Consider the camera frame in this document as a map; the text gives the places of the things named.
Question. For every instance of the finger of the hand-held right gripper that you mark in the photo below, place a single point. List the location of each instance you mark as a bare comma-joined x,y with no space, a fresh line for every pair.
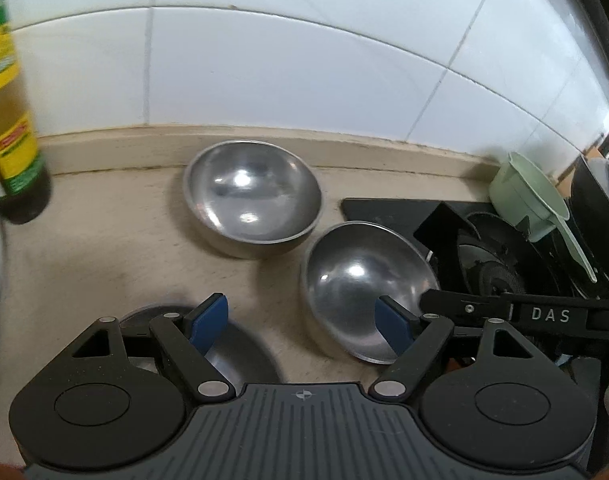
467,306

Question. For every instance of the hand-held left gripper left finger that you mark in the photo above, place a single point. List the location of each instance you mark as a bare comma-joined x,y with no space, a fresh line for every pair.
209,322

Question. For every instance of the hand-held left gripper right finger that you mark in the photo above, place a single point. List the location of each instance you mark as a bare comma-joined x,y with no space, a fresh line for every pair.
392,327

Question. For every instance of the stainless steel bowl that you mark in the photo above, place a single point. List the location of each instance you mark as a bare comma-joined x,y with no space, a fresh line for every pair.
249,355
344,285
249,195

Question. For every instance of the black wok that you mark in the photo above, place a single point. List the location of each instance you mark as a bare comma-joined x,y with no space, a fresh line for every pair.
599,220

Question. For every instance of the black gas stove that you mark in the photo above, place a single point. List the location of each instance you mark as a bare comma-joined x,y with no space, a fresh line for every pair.
384,210

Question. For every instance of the green plastic scoop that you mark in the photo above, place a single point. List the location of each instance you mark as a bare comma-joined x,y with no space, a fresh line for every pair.
519,195

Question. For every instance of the yellow-green label sauce bottle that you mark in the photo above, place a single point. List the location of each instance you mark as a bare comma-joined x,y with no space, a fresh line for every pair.
14,160

